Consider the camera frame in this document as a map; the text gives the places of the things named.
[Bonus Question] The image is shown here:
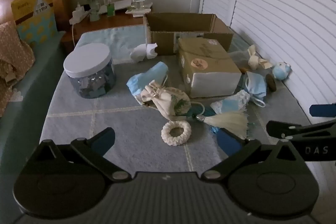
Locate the white knitted ring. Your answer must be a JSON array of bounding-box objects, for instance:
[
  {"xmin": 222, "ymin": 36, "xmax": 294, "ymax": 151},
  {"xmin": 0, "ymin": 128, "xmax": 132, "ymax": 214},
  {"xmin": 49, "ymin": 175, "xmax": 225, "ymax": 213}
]
[{"xmin": 161, "ymin": 120, "xmax": 192, "ymax": 147}]

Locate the blue plush toy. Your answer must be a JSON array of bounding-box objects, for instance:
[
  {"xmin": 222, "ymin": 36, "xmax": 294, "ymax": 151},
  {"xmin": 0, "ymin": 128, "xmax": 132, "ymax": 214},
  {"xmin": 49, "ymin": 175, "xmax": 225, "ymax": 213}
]
[{"xmin": 272, "ymin": 61, "xmax": 293, "ymax": 81}]

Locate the brown wooden disc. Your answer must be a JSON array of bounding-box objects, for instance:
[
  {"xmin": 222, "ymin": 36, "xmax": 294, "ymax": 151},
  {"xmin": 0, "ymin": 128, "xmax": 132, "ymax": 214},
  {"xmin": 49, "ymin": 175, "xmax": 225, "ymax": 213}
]
[{"xmin": 265, "ymin": 74, "xmax": 277, "ymax": 92}]

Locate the green bottle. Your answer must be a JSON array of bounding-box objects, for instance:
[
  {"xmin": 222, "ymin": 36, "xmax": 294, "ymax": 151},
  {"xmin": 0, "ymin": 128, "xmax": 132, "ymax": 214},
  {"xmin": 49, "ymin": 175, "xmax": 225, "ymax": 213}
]
[{"xmin": 106, "ymin": 0, "xmax": 116, "ymax": 17}]

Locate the white power cable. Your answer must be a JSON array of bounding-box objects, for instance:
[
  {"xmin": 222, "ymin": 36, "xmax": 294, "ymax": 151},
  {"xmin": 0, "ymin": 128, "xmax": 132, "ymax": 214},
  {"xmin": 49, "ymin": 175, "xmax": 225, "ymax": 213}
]
[{"xmin": 70, "ymin": 24, "xmax": 77, "ymax": 46}]

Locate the yellow and blue box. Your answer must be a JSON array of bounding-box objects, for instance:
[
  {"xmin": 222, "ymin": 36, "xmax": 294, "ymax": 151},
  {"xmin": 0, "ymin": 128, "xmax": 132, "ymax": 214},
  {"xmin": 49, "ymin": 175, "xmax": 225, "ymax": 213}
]
[{"xmin": 11, "ymin": 0, "xmax": 58, "ymax": 43}]

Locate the blue and white pouch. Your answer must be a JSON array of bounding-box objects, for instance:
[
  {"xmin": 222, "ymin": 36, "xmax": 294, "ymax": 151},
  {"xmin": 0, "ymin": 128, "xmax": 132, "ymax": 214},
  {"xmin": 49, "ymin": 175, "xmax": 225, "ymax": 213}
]
[{"xmin": 210, "ymin": 90, "xmax": 251, "ymax": 114}]

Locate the light blue mat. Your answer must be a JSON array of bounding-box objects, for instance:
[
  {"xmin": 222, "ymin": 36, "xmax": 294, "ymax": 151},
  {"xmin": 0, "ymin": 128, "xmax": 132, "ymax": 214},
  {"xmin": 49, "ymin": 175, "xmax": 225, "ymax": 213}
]
[{"xmin": 75, "ymin": 27, "xmax": 147, "ymax": 64}]

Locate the white power strip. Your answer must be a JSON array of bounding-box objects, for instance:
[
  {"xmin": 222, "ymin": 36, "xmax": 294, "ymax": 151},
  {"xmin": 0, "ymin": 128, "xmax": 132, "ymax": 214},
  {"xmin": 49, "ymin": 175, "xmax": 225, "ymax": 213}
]
[{"xmin": 69, "ymin": 4, "xmax": 91, "ymax": 25}]

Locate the cream drawstring pouch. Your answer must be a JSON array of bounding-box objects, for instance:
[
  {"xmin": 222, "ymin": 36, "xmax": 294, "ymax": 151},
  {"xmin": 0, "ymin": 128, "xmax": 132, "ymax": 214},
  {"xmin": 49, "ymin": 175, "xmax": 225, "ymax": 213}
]
[{"xmin": 140, "ymin": 80, "xmax": 192, "ymax": 122}]

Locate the brown patterned cushion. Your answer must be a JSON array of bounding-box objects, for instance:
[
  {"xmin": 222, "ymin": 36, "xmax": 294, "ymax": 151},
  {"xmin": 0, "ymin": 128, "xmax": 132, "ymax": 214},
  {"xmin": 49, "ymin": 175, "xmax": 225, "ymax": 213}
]
[{"xmin": 0, "ymin": 21, "xmax": 36, "ymax": 117}]

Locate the closed tan cardboard box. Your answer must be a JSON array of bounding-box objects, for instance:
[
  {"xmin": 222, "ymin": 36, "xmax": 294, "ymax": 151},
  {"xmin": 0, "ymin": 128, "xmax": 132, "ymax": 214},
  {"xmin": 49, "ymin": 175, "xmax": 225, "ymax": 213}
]
[{"xmin": 176, "ymin": 38, "xmax": 242, "ymax": 98}]

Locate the blue face mask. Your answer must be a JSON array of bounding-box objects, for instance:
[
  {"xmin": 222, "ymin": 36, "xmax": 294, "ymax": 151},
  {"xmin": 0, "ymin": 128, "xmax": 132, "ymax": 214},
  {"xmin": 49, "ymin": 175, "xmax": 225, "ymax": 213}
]
[
  {"xmin": 126, "ymin": 61, "xmax": 169, "ymax": 104},
  {"xmin": 243, "ymin": 71, "xmax": 267, "ymax": 108}
]

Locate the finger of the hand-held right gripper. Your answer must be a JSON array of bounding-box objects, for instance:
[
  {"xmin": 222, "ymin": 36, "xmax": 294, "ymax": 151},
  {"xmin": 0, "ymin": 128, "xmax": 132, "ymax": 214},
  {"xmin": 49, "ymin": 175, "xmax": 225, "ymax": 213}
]
[
  {"xmin": 266, "ymin": 119, "xmax": 336, "ymax": 141},
  {"xmin": 309, "ymin": 103, "xmax": 336, "ymax": 118}
]

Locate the teal bed sheet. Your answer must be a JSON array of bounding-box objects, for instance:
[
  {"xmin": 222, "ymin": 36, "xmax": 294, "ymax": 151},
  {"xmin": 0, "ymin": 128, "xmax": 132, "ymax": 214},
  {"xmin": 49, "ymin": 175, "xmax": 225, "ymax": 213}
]
[{"xmin": 0, "ymin": 31, "xmax": 67, "ymax": 188}]

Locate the cream rabbit plush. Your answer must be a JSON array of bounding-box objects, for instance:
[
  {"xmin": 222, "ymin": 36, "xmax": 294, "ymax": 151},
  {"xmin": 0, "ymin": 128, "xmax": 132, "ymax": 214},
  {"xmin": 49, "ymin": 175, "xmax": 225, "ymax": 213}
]
[{"xmin": 247, "ymin": 45, "xmax": 275, "ymax": 71}]

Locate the flat blue face mask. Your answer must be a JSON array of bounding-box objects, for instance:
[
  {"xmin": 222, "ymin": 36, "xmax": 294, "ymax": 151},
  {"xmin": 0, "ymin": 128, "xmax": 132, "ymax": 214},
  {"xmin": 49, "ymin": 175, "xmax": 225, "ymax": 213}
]
[{"xmin": 126, "ymin": 61, "xmax": 169, "ymax": 104}]

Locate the cream tassel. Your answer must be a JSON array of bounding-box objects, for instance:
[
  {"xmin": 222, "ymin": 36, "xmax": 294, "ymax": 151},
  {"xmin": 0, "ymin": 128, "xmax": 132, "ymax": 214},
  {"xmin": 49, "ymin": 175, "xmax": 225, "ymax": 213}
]
[{"xmin": 196, "ymin": 111, "xmax": 250, "ymax": 139}]

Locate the clear jar with white lid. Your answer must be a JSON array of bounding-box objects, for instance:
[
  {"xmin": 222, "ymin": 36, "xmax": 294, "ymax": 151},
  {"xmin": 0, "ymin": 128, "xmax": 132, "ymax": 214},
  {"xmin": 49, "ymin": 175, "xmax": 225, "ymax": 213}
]
[{"xmin": 63, "ymin": 43, "xmax": 117, "ymax": 99}]

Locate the crumpled white paper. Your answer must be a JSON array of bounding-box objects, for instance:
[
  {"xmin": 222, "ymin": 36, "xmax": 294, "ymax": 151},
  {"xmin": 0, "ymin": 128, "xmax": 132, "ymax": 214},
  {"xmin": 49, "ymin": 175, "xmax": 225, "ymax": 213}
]
[{"xmin": 130, "ymin": 43, "xmax": 158, "ymax": 63}]

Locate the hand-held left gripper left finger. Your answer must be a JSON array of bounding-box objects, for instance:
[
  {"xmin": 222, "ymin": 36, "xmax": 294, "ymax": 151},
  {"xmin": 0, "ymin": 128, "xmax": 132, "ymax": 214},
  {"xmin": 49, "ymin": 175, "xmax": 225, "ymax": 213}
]
[{"xmin": 28, "ymin": 127, "xmax": 132, "ymax": 182}]

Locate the wooden bedside table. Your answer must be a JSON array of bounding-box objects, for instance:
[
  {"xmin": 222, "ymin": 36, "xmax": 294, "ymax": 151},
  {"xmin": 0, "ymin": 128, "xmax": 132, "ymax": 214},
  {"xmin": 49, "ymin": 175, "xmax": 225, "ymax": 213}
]
[{"xmin": 61, "ymin": 7, "xmax": 154, "ymax": 54}]

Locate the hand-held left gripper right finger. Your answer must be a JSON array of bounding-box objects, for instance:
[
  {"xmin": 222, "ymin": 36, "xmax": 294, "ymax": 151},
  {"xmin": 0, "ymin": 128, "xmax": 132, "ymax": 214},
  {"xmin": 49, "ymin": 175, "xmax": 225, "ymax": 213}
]
[{"xmin": 201, "ymin": 128, "xmax": 305, "ymax": 182}]

